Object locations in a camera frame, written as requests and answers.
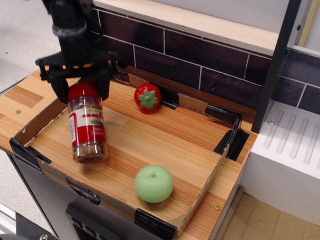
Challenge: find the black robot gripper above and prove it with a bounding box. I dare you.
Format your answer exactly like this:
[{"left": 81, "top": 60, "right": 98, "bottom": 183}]
[{"left": 35, "top": 35, "right": 118, "bottom": 103}]

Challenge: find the basil bottle with red cap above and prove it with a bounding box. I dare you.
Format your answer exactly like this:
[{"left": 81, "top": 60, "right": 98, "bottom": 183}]
[{"left": 68, "top": 82, "right": 109, "bottom": 163}]

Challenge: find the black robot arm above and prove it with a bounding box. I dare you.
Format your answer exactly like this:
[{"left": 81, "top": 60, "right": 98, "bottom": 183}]
[{"left": 35, "top": 0, "right": 118, "bottom": 104}]

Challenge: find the cardboard fence with black tape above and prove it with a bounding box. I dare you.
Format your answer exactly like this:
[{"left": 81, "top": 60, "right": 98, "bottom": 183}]
[{"left": 4, "top": 72, "right": 256, "bottom": 240}]

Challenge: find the red toy strawberry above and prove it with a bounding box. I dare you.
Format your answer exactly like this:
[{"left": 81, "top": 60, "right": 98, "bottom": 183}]
[{"left": 134, "top": 83, "right": 162, "bottom": 111}]

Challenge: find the green toy apple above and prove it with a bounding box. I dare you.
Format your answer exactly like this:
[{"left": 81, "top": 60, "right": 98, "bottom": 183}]
[{"left": 134, "top": 164, "right": 174, "bottom": 203}]

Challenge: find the light wooden shelf board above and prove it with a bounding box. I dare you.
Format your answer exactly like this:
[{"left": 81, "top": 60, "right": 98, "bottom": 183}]
[{"left": 94, "top": 0, "right": 279, "bottom": 56}]

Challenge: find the white ridged drainboard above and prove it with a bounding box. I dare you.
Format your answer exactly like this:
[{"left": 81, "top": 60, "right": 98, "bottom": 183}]
[{"left": 241, "top": 102, "right": 320, "bottom": 225}]

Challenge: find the black vertical shelf post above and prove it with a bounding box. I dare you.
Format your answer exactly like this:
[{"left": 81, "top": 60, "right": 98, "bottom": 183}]
[{"left": 251, "top": 0, "right": 303, "bottom": 133}]

